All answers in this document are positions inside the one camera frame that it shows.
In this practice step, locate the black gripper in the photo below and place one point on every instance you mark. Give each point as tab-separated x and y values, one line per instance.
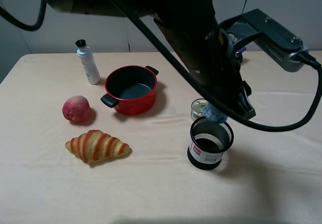
195	37

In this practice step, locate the small blue labelled jar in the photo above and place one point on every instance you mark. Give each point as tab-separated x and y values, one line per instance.
214	114

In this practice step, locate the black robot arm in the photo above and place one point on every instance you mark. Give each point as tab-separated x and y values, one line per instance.
140	13

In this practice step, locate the purple frying pan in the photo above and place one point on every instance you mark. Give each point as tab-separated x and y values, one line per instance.
239	54

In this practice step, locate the small tin can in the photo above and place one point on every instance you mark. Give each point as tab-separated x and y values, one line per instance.
197	108

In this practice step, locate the red cooking pot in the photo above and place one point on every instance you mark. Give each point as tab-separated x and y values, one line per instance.
131	90

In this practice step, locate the black mesh pen cup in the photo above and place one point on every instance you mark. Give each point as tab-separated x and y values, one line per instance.
209	141

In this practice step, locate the white bottle with black brush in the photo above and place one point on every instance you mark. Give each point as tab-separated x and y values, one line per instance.
86	57

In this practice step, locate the red peach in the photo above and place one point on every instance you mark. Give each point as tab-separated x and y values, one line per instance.
76	109

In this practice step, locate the striped croissant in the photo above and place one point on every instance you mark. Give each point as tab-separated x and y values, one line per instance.
96	146

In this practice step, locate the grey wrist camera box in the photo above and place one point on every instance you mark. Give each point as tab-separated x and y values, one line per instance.
274	39

